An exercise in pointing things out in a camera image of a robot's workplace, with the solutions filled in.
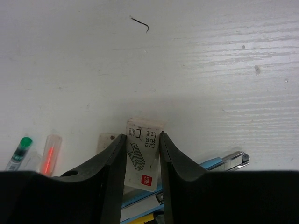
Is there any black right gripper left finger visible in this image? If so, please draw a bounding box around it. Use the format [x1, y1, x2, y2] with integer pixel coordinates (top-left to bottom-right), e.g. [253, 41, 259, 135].
[0, 134, 126, 224]

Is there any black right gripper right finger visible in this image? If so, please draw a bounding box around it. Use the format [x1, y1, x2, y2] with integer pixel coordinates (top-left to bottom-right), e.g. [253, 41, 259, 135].
[159, 132, 299, 224]

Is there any white staple box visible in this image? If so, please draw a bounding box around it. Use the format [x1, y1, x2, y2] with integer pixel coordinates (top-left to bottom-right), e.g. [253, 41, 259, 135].
[124, 118, 164, 192]

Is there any yellow utility knife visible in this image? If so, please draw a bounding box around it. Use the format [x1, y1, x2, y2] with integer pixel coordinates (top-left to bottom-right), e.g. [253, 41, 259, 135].
[122, 213, 155, 224]

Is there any beige eraser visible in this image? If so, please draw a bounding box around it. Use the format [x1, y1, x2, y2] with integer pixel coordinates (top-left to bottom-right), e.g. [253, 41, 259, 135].
[95, 133, 119, 158]

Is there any blue utility knife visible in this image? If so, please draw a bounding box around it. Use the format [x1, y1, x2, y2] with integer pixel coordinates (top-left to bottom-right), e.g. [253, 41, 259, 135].
[121, 151, 249, 221]

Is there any orange highlighter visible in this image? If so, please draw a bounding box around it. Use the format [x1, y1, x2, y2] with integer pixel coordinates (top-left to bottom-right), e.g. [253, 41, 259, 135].
[40, 134, 62, 177]

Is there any green cap gel pen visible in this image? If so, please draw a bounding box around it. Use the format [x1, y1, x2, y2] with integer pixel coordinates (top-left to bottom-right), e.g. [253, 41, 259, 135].
[5, 137, 33, 171]

